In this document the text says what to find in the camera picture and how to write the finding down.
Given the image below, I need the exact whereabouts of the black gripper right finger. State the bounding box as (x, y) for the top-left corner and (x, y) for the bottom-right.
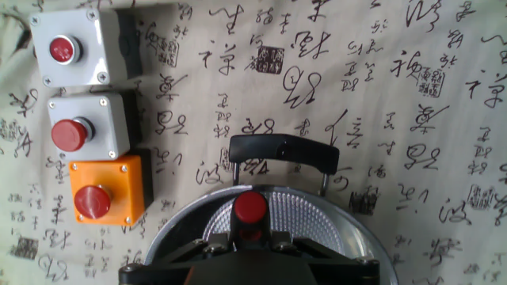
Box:
(271, 232), (380, 274)

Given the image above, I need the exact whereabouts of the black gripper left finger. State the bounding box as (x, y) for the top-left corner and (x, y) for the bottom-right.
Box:
(158, 232), (239, 271)

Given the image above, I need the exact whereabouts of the black ladle with red tip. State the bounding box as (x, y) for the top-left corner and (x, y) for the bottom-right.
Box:
(228, 191), (274, 254)

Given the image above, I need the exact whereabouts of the orange box with red button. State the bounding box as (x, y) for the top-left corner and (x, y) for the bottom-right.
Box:
(67, 148), (154, 227)

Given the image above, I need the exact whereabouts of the beige calligraphy tablecloth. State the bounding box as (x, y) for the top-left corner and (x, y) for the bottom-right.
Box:
(0, 0), (507, 285)

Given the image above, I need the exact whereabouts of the grey box raised red button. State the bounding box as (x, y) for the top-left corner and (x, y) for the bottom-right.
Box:
(46, 89), (143, 162)

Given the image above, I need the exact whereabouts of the grey box flush red button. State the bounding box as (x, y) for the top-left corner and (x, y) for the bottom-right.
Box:
(29, 7), (143, 89)

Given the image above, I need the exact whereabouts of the steel pot with black handles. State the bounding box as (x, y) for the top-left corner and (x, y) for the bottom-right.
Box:
(142, 133), (399, 285)

